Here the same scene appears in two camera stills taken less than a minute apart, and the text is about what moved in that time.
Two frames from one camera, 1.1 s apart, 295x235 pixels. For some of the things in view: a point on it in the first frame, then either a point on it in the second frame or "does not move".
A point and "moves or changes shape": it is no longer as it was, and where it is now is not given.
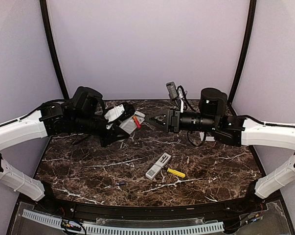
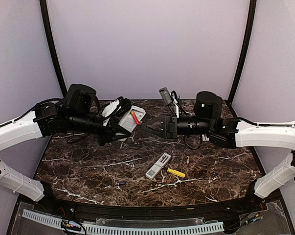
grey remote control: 129,125 moves or changes shape
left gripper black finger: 120,134 does not move
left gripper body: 104,139 does not move
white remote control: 153,171 does not move
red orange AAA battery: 137,122 moves or changes shape
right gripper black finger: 160,119 to 162,133
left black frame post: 44,12 does not move
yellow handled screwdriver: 175,172 does not move
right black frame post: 245,51 does not move
